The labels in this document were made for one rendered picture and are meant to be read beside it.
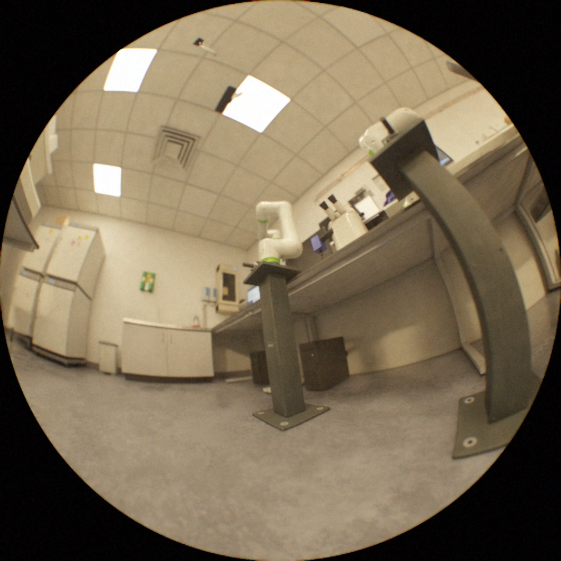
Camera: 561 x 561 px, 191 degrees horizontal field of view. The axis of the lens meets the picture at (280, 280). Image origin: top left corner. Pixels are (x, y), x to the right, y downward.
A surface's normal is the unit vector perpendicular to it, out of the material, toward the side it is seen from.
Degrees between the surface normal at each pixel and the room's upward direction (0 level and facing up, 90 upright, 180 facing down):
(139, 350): 90
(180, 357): 90
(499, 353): 90
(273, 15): 180
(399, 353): 90
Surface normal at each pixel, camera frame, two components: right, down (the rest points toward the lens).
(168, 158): 0.44, 0.54
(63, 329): 0.61, -0.40
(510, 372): -0.82, -0.14
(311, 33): 0.13, 0.90
